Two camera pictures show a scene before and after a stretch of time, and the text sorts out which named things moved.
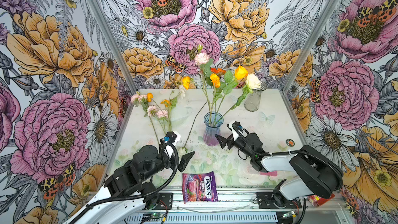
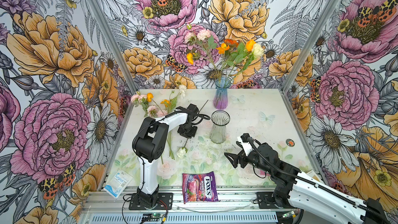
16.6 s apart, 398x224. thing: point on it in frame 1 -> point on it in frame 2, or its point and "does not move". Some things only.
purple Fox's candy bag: (199, 187) does not move
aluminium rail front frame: (238, 207) does not move
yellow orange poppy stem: (206, 94) -> (222, 49)
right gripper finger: (223, 141) -> (233, 158)
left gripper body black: (173, 161) -> (187, 130)
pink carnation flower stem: (202, 68) -> (201, 36)
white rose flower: (253, 82) -> (257, 50)
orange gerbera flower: (218, 71) -> (231, 42)
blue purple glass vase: (212, 121) -> (221, 98)
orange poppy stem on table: (169, 105) does not move
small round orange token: (290, 142) does not move
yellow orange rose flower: (240, 72) -> (249, 45)
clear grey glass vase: (252, 100) -> (219, 119)
